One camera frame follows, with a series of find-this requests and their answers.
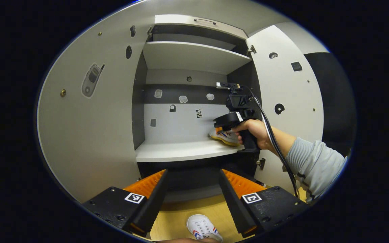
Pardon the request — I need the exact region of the black cable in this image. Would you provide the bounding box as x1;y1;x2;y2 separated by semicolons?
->
245;86;300;199

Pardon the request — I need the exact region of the white cabinet shelf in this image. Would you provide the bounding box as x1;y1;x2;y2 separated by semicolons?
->
135;139;245;162
143;41;252;75

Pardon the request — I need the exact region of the white shoe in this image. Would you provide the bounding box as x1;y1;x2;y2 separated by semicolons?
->
209;128;240;147
187;214;224;242

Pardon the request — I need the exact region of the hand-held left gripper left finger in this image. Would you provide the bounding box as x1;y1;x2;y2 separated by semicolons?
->
81;169;168;237

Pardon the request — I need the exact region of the white cabinet drawer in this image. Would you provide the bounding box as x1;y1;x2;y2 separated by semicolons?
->
154;14;249;40

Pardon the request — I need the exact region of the black backdrop cloth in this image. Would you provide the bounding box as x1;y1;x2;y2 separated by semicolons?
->
304;52;356;157

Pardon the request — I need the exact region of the white shoe cabinet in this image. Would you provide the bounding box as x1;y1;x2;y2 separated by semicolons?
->
37;7;325;203

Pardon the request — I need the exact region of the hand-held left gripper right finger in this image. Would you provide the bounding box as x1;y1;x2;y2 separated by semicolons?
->
219;169;310;237

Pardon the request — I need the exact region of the white cabinet door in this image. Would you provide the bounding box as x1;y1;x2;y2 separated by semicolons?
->
247;25;325;198
37;7;154;203

